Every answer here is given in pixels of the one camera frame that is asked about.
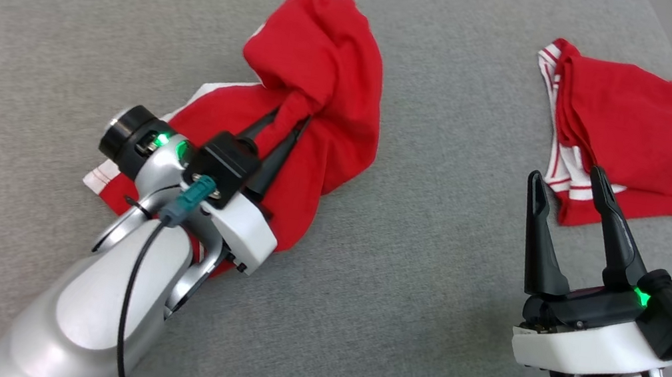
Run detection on red shorts with white band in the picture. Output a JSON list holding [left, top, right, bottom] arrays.
[[71, 0, 402, 300]]

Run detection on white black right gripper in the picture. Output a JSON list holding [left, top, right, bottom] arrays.
[[498, 154, 672, 377]]

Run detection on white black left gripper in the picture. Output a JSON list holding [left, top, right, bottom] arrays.
[[189, 97, 314, 282]]

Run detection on teal left camera cable connector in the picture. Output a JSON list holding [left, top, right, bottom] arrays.
[[157, 169, 219, 234]]

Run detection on red Bulls basketball jersey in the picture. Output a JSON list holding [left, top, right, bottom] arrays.
[[511, 34, 672, 244]]

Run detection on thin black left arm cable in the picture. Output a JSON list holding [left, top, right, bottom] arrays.
[[109, 214, 171, 377]]

